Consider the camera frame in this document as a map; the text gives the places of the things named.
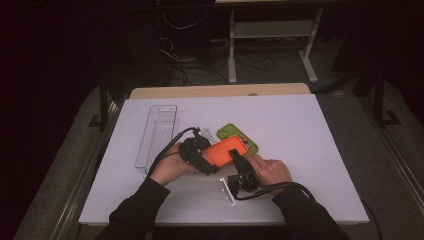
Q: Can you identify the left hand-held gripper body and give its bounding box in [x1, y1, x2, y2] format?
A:
[179, 126, 216, 164]

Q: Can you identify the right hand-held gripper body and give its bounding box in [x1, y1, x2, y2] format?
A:
[219, 159, 259, 207]

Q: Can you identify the orange phone case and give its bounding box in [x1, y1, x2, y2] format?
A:
[202, 134, 250, 169]

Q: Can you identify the green clown print phone case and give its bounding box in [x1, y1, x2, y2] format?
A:
[216, 123, 260, 158]

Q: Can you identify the clear plastic ribbed rack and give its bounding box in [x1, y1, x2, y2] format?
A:
[134, 104, 181, 178]

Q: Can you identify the person's right hand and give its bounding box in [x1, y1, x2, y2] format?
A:
[248, 154, 294, 197]

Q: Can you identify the person's left hand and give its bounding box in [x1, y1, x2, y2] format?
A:
[149, 143, 201, 187]

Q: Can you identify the black metal stand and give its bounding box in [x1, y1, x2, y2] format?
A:
[372, 64, 402, 128]
[88, 74, 113, 132]

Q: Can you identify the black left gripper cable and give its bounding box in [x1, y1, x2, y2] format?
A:
[147, 126, 202, 176]

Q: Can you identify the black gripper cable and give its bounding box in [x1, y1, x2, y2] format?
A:
[237, 181, 383, 240]
[147, 126, 202, 176]

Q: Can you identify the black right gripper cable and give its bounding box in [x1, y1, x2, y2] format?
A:
[237, 181, 383, 240]

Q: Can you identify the tangle of black floor cables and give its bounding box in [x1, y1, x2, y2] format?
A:
[159, 36, 278, 86]

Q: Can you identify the grey metal floor rail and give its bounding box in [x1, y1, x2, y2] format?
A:
[358, 98, 424, 214]
[49, 99, 125, 240]

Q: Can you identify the hanging white cable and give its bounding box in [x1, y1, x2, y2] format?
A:
[161, 12, 209, 32]

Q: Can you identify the white metal table frame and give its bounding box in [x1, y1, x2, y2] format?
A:
[227, 7, 324, 84]

